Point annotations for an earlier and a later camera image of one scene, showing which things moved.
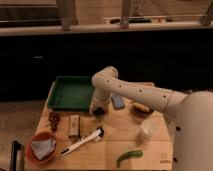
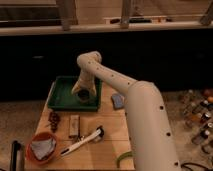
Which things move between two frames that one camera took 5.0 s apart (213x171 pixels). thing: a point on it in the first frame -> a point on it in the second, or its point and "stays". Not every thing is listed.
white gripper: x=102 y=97 -> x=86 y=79
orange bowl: x=37 y=137 stays
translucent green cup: x=99 y=111 -> x=83 y=95
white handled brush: x=97 y=135 stays
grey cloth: x=43 y=148 stays
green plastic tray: x=70 y=93 stays
